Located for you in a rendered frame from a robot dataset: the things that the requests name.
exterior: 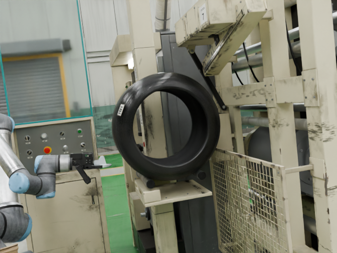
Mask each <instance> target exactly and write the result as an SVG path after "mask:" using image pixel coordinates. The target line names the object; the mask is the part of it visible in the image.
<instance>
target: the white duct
mask: <svg viewBox="0 0 337 253"><path fill-rule="evenodd" d="M164 3H165V0H156V7H155V29H157V30H160V29H163V24H164V21H163V20H164ZM171 7H172V0H167V16H166V29H170V24H171Z"/></svg>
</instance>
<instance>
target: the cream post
mask: <svg viewBox="0 0 337 253"><path fill-rule="evenodd" d="M126 7H127V16H128V24H129V32H130V40H131V49H132V58H133V65H134V68H135V67H136V73H137V79H136V80H135V82H137V81H139V80H141V79H142V78H144V77H147V76H149V75H152V74H155V73H158V72H157V63H156V55H155V47H154V38H153V29H152V20H151V12H150V3H149V0H126ZM140 113H141V115H142V124H143V125H141V132H142V140H143V142H144V143H145V147H143V148H144V155H146V156H148V157H151V158H166V157H167V150H166V141H165V132H164V124H163V115H162V106H161V98H160V91H157V92H154V93H152V94H151V95H149V96H148V97H147V98H146V99H145V100H144V101H143V102H142V103H141V104H140V106H139V115H140ZM153 181H154V182H155V186H157V185H163V184H168V183H171V181H161V180H155V179H153ZM151 214H152V223H153V231H154V240H155V248H156V253H179V249H178V241H177V232H176V224H175V215H174V206H173V202H172V203H166V204H161V205H155V206H151Z"/></svg>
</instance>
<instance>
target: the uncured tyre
mask: <svg viewBox="0 0 337 253"><path fill-rule="evenodd" d="M157 91H162V92H168V93H171V94H173V95H175V96H177V97H178V98H179V99H180V100H182V101H183V103H184V104H185V105H186V106H187V108H188V110H189V112H190V115H191V119H192V130H191V134H190V137H189V139H188V141H187V143H186V144H185V146H184V147H183V148H182V149H181V150H180V151H179V152H177V153H176V154H174V155H172V156H170V157H166V158H151V157H148V156H146V155H144V154H143V153H142V152H141V151H140V149H139V148H138V146H137V144H136V142H135V139H134V134H133V121H134V117H135V114H136V111H137V109H138V107H139V106H140V104H141V103H142V102H143V101H144V100H145V99H146V98H147V97H148V96H149V95H151V94H152V93H154V92H157ZM121 104H124V108H123V111H122V114H121V116H119V115H117V114H118V111H119V108H120V105H121ZM112 135H113V139H114V142H115V145H116V147H117V149H118V151H119V153H120V154H121V156H122V157H123V158H124V159H125V161H126V162H127V163H128V164H130V165H131V166H132V167H133V168H134V170H135V171H137V172H138V173H140V174H142V175H144V176H146V177H148V178H151V179H155V180H161V181H172V180H178V179H181V178H184V177H187V176H189V175H191V174H193V173H195V172H196V171H198V170H199V169H200V168H201V167H202V166H204V165H205V164H206V162H207V161H208V160H209V159H210V157H211V156H212V154H213V153H214V151H215V149H216V146H217V144H218V140H219V136H220V116H219V112H218V109H217V106H216V104H215V102H214V100H213V98H212V97H211V95H210V94H209V92H208V91H207V90H206V89H205V88H204V87H203V86H202V85H201V84H199V83H198V82H197V81H195V80H194V79H192V78H190V77H188V76H186V75H183V74H179V73H174V72H161V73H155V74H152V75H149V76H147V77H144V78H142V79H141V80H139V81H137V82H135V83H134V84H132V85H131V86H130V87H129V88H127V89H126V90H125V92H124V93H123V94H122V96H121V97H120V99H119V100H118V102H117V104H116V106H115V109H114V112H113V116H112Z"/></svg>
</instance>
